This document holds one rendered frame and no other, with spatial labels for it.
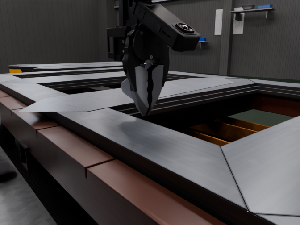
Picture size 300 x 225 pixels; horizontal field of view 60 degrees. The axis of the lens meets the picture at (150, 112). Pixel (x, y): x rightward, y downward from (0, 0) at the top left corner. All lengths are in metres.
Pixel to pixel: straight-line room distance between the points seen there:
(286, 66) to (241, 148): 8.75
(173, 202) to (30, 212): 0.33
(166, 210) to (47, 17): 11.49
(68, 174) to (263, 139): 0.26
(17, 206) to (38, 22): 11.01
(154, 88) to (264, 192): 0.28
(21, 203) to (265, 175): 0.43
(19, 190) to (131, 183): 0.36
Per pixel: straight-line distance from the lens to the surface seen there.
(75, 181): 0.35
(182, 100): 0.64
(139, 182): 0.27
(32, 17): 11.36
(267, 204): 0.22
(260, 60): 9.25
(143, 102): 0.44
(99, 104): 0.54
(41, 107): 0.54
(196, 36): 0.38
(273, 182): 0.26
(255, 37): 9.32
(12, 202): 0.57
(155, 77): 0.45
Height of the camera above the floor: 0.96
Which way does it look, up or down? 14 degrees down
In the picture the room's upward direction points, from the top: straight up
